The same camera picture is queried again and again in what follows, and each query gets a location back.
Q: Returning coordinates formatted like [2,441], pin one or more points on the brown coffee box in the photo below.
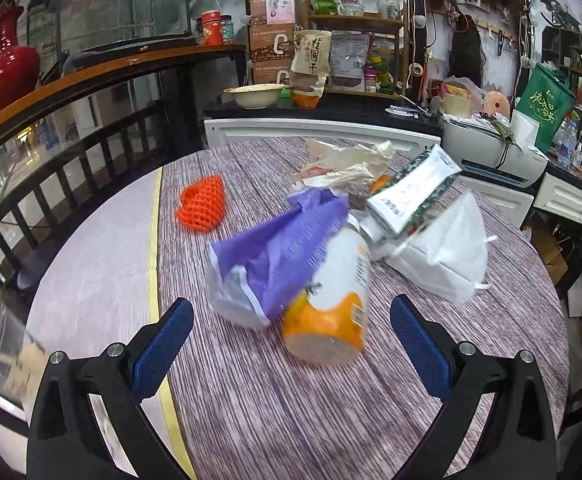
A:
[268,45]

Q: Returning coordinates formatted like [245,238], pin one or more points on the clear plastic bag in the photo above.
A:
[458,97]

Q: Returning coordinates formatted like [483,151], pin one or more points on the red tin can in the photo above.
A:
[212,30]

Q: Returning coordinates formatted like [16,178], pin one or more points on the white paper bag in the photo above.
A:
[526,130]

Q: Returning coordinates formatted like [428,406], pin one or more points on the orange foam fruit net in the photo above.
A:
[201,205]

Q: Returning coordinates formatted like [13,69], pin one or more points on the orange peel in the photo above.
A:
[380,182]

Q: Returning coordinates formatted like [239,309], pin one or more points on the white bottle with orange label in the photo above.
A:
[336,280]

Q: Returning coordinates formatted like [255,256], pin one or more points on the dark hair wig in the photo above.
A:
[466,55]

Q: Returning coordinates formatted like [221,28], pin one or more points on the white desk drawer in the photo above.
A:
[571,205]

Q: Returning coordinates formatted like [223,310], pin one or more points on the dark wooden railing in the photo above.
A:
[71,80]

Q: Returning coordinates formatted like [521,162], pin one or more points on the crumpled white plastic bag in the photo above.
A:
[351,160]

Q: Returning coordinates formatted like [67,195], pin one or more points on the green and white packet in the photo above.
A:
[411,190]

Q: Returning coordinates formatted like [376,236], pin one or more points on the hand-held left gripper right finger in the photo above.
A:
[421,345]

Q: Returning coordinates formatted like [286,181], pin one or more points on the white printer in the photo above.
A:
[476,145]

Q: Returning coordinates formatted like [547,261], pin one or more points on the silver foil pouch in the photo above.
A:
[348,60]

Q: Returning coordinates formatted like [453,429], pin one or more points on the green shopping bag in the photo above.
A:
[541,105]

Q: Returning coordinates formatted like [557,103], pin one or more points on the purple striped tablecloth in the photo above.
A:
[251,410]

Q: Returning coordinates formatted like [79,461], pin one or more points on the plastic water bottle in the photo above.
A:
[566,147]

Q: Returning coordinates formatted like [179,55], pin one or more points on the brown paper snack bag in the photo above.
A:
[311,60]

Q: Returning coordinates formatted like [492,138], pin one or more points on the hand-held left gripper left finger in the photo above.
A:
[163,345]

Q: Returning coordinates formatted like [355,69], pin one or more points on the red vase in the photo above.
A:
[11,80]

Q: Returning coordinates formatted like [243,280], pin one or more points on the wooden shelf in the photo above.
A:
[356,22]

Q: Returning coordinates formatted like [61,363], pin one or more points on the cream bowl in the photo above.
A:
[256,96]

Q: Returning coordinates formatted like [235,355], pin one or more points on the glass display cabinet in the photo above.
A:
[121,5]

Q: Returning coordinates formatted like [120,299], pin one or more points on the pink box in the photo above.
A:
[280,9]

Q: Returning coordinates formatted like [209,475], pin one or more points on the purple plastic bag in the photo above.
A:
[281,245]

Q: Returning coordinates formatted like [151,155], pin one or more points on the clear jar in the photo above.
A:
[227,30]

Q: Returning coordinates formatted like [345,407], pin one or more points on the cardboard box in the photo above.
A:
[546,250]

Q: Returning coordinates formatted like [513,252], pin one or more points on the small orange cup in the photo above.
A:
[306,99]

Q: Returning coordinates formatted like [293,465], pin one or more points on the glass mug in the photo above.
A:
[388,7]

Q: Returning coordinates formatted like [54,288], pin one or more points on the white face mask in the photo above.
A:
[446,250]

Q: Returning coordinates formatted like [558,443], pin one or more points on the white cabinet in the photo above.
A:
[321,130]

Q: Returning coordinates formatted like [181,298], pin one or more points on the white drawer unit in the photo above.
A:
[501,200]

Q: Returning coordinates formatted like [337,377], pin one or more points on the black counter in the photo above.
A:
[351,106]

